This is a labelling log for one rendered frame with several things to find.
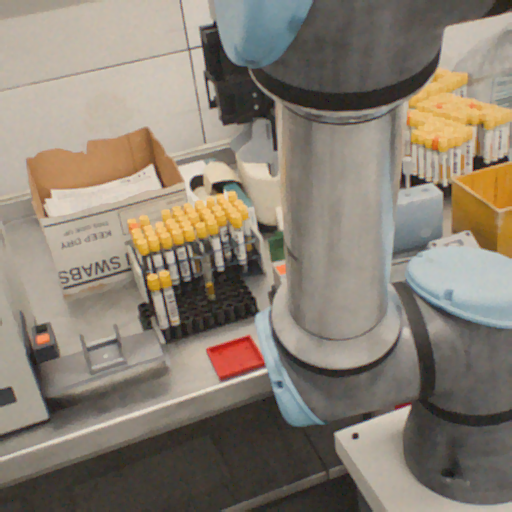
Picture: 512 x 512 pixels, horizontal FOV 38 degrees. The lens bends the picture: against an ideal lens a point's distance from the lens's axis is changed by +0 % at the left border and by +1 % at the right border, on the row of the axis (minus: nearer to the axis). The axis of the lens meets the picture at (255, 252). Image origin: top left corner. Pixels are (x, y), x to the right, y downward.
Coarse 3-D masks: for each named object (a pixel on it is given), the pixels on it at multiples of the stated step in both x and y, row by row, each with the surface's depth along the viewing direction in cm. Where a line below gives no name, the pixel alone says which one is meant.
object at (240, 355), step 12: (216, 348) 106; (228, 348) 106; (240, 348) 106; (252, 348) 106; (216, 360) 104; (228, 360) 104; (240, 360) 104; (252, 360) 103; (264, 360) 102; (216, 372) 102; (228, 372) 101; (240, 372) 101
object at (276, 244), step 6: (276, 234) 109; (282, 234) 109; (270, 240) 109; (276, 240) 109; (282, 240) 109; (270, 246) 109; (276, 246) 110; (282, 246) 110; (270, 252) 110; (276, 252) 110; (282, 252) 110; (270, 258) 110; (276, 258) 110; (282, 258) 110
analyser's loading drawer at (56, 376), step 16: (80, 336) 101; (112, 336) 104; (128, 336) 105; (144, 336) 105; (160, 336) 101; (80, 352) 104; (96, 352) 103; (112, 352) 103; (128, 352) 102; (144, 352) 102; (160, 352) 101; (48, 368) 101; (64, 368) 101; (80, 368) 101; (96, 368) 99; (112, 368) 100; (128, 368) 100; (48, 384) 99; (64, 384) 98; (80, 384) 98
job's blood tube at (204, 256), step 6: (204, 252) 110; (204, 258) 109; (204, 264) 110; (204, 270) 110; (210, 270) 111; (204, 276) 111; (210, 276) 111; (210, 282) 112; (210, 288) 112; (210, 294) 113
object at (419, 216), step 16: (400, 192) 119; (416, 192) 118; (432, 192) 118; (400, 208) 117; (416, 208) 117; (432, 208) 118; (400, 224) 118; (416, 224) 119; (432, 224) 120; (400, 240) 120; (416, 240) 120; (432, 240) 121; (400, 256) 120
